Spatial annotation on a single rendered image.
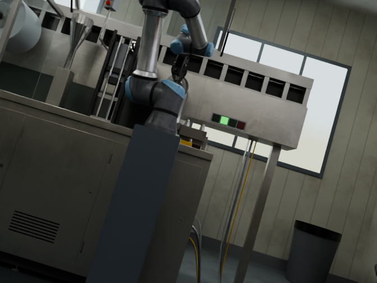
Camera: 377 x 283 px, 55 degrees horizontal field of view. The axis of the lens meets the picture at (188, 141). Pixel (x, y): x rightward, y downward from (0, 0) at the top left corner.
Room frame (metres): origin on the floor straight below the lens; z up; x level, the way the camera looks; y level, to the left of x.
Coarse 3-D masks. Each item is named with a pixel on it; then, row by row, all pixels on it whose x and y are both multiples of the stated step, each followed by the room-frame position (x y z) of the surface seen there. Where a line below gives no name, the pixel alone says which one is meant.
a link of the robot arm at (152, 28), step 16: (144, 0) 1.48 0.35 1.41; (160, 0) 1.45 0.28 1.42; (144, 16) 1.52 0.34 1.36; (160, 16) 1.50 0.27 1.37; (144, 32) 1.52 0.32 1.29; (160, 32) 1.53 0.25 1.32; (144, 48) 1.54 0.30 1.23; (144, 64) 1.56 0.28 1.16; (128, 80) 1.60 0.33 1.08; (144, 80) 1.56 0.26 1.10; (128, 96) 1.61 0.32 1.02; (144, 96) 1.58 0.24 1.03
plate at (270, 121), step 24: (96, 48) 2.52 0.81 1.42; (48, 72) 2.53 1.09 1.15; (96, 72) 2.52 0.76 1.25; (168, 72) 2.51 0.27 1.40; (192, 96) 2.51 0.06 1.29; (216, 96) 2.51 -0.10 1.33; (240, 96) 2.50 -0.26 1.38; (264, 96) 2.50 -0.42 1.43; (192, 120) 2.63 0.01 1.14; (264, 120) 2.50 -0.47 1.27; (288, 120) 2.50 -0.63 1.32; (288, 144) 2.50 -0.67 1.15
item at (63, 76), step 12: (72, 24) 2.25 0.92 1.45; (72, 36) 2.27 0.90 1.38; (84, 36) 2.29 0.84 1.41; (72, 48) 2.29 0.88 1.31; (72, 60) 2.30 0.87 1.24; (60, 72) 2.26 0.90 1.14; (72, 72) 2.30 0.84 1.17; (60, 84) 2.26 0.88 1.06; (48, 96) 2.26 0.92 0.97; (60, 96) 2.26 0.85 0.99
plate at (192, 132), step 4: (184, 128) 2.15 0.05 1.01; (188, 128) 2.14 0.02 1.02; (192, 128) 2.14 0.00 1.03; (180, 132) 2.15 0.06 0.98; (184, 132) 2.15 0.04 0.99; (188, 132) 2.14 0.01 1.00; (192, 132) 2.14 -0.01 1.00; (196, 132) 2.14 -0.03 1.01; (200, 132) 2.14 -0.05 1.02; (204, 132) 2.14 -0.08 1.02; (188, 136) 2.14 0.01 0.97; (192, 136) 2.14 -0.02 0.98; (196, 136) 2.14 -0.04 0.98; (200, 136) 2.14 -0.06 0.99; (204, 136) 2.14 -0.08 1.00; (200, 140) 2.15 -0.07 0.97; (204, 140) 2.14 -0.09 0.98
